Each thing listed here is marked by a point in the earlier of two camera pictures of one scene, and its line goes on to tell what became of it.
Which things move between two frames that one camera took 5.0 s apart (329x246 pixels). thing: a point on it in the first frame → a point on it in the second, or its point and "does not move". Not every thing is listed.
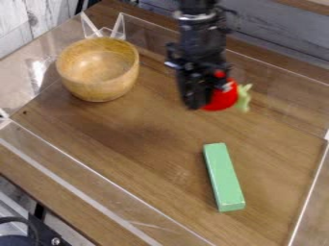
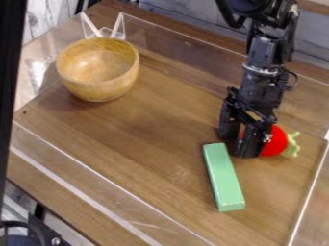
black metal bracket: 43,234 does not move
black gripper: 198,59 → 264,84
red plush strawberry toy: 232,95 → 280,143
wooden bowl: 98,68 does not move
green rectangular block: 222,177 does not move
